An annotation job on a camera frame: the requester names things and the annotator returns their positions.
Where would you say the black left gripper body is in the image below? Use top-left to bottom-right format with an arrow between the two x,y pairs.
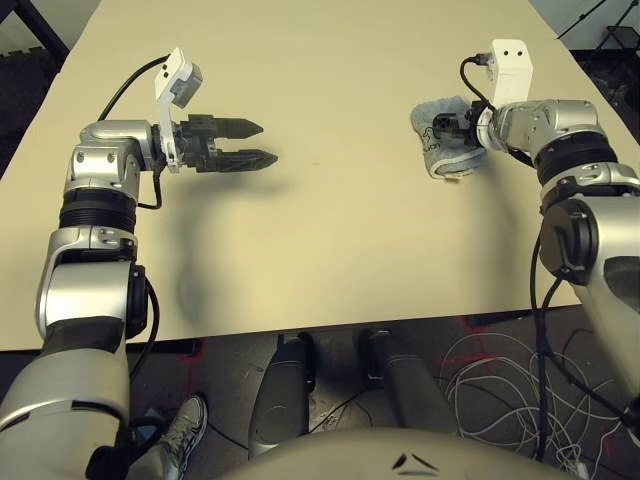
174,114 -> 220,175

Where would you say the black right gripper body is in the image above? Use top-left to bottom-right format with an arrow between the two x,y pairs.
448,101 -> 490,149

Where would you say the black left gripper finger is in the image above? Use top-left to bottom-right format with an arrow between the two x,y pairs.
214,117 -> 265,141
212,147 -> 280,174

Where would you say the blue rag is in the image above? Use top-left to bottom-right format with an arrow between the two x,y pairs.
410,94 -> 489,180

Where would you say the black tripod stand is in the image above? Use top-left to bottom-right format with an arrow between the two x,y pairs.
557,0 -> 640,51

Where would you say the black foam floor mat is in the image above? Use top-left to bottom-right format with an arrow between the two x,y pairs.
0,47 -> 62,171

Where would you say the grey robot left leg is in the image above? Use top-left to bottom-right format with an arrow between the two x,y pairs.
248,332 -> 317,459

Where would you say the grey robot leg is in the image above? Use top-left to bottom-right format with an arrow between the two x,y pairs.
248,332 -> 317,459
357,327 -> 459,436

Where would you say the grey robot right leg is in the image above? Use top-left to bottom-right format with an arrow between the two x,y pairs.
357,327 -> 459,436

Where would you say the grey bystander sneaker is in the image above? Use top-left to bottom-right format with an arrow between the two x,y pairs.
159,394 -> 209,480

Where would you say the beige robot torso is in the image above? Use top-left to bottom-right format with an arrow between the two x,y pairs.
219,427 -> 586,480

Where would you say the black left wrist camera cable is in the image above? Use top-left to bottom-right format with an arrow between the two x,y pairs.
98,56 -> 169,210

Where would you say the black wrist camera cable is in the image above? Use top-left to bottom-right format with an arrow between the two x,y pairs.
98,56 -> 169,210
459,53 -> 497,109

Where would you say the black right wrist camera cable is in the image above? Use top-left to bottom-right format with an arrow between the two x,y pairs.
459,53 -> 497,109

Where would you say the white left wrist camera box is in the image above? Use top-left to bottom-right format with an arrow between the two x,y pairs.
153,47 -> 204,174

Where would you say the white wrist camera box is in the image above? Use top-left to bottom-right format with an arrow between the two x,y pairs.
153,47 -> 204,174
482,38 -> 534,107

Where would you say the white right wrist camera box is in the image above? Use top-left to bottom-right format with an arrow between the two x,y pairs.
482,38 -> 534,107

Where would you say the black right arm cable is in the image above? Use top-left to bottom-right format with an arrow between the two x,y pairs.
528,234 -> 567,461

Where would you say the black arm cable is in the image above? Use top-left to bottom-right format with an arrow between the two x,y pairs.
127,279 -> 162,381
528,234 -> 567,461

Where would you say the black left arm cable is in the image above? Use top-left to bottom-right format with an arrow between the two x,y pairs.
127,279 -> 162,381

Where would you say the black metal frame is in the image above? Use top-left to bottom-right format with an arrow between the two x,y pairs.
0,0 -> 71,57

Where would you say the white tangled floor cable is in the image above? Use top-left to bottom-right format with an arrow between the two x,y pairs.
439,329 -> 631,476

